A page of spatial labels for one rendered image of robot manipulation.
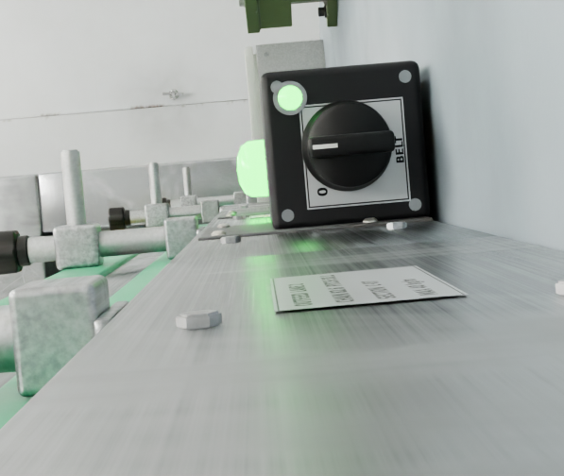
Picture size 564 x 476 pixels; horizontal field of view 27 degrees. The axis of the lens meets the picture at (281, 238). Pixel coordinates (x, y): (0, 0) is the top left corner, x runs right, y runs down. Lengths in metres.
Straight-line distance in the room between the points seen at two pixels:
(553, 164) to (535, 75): 0.03
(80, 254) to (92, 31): 4.29
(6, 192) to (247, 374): 2.06
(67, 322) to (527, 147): 0.19
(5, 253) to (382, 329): 0.55
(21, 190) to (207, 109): 2.78
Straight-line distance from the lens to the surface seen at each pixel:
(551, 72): 0.37
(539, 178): 0.39
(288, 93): 0.59
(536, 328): 0.20
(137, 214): 1.34
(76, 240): 0.74
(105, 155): 4.97
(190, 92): 4.95
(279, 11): 1.14
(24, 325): 0.28
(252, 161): 0.89
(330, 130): 0.57
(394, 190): 0.60
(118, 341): 0.22
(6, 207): 2.23
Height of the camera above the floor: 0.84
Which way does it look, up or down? 1 degrees down
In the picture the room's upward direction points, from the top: 95 degrees counter-clockwise
